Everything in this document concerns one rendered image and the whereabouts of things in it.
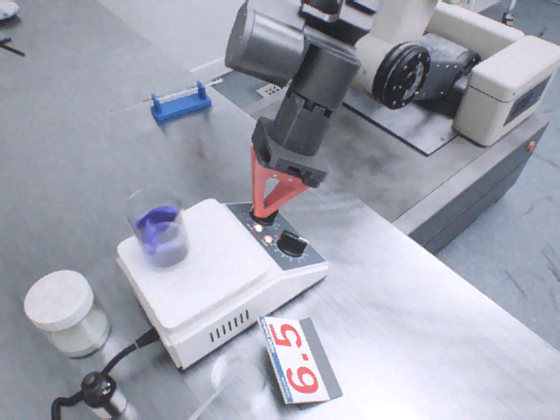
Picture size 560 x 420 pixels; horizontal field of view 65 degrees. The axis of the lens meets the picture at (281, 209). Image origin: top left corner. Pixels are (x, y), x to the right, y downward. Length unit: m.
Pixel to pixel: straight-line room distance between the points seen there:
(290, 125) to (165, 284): 0.20
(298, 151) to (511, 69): 0.97
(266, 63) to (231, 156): 0.29
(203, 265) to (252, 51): 0.21
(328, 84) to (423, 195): 0.80
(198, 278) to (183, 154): 0.30
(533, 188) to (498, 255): 0.39
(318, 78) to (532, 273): 1.31
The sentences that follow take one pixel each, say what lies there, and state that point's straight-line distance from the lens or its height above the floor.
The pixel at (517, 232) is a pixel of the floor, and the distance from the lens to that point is 1.74.
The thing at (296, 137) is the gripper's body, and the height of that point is 0.92.
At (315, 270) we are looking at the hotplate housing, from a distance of 0.50.
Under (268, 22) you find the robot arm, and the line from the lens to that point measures 0.42.
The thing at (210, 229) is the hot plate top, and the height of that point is 0.84.
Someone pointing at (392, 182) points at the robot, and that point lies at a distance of 1.22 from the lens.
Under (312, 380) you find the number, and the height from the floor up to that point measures 0.76.
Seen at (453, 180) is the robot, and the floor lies 0.36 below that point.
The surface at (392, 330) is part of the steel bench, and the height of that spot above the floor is 0.75.
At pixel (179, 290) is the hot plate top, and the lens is 0.43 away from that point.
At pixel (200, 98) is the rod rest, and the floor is 0.76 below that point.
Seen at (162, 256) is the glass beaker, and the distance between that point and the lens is 0.43.
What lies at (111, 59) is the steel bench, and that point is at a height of 0.75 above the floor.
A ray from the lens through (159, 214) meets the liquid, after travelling 0.44.
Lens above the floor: 1.20
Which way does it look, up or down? 49 degrees down
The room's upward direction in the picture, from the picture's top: straight up
